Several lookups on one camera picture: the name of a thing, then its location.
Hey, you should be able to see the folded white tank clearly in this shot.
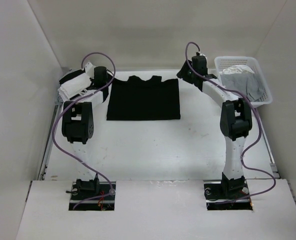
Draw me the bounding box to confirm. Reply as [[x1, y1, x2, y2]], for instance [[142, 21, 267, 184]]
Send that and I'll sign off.
[[57, 88, 95, 102], [60, 73, 92, 96]]

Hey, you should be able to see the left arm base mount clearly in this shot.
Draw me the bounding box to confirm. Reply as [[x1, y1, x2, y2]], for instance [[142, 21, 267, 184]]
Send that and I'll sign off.
[[65, 174, 116, 212]]

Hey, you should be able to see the left metal table rail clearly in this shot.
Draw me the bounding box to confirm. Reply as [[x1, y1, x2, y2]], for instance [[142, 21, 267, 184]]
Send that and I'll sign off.
[[36, 100, 62, 181]]

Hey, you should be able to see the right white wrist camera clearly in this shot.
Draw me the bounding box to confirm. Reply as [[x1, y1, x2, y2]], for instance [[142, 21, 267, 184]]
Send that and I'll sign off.
[[195, 51, 207, 58]]

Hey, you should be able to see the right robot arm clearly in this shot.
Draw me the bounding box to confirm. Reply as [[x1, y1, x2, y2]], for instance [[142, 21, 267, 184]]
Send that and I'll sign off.
[[176, 55, 253, 201]]

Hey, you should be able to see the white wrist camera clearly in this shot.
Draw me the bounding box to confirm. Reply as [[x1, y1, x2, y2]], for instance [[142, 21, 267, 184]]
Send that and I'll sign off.
[[83, 61, 95, 79], [195, 51, 207, 58]]

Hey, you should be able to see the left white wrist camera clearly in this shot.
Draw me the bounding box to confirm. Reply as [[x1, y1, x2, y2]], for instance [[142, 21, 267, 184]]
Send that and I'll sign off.
[[83, 61, 95, 79]]

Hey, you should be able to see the white tank top in basket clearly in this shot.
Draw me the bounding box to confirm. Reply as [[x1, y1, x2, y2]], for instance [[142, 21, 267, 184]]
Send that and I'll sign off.
[[219, 64, 255, 75]]

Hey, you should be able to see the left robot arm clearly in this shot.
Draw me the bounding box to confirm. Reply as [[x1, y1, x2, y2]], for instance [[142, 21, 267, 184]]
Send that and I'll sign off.
[[61, 66, 113, 171]]

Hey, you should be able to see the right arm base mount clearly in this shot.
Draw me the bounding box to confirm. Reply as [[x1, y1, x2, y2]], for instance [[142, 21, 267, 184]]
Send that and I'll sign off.
[[203, 181, 253, 211]]

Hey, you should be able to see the black tank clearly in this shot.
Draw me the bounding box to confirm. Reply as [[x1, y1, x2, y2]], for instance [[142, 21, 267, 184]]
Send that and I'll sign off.
[[59, 69, 85, 85], [106, 75, 181, 121]]

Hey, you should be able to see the bottom folded white tank top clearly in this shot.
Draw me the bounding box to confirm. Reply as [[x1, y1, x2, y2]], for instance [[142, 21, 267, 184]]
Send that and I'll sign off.
[[57, 88, 95, 102]]

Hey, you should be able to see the white plastic basket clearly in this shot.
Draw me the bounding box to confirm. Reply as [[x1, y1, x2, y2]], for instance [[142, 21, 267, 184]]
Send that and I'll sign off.
[[214, 56, 273, 108]]

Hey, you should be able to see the metal table rail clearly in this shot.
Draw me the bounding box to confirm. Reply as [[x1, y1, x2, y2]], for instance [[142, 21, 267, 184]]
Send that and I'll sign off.
[[36, 100, 62, 181], [256, 108, 280, 179]]

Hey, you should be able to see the grey tank top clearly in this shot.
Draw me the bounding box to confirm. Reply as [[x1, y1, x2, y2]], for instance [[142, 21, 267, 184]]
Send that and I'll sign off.
[[220, 72, 264, 102]]

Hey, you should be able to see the right metal table rail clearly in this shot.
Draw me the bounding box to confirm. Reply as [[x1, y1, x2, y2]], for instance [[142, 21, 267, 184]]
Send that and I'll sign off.
[[256, 108, 280, 179]]

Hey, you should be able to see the folded black tank top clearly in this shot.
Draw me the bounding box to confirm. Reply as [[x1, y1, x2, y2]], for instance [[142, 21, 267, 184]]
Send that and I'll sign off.
[[59, 69, 85, 85]]

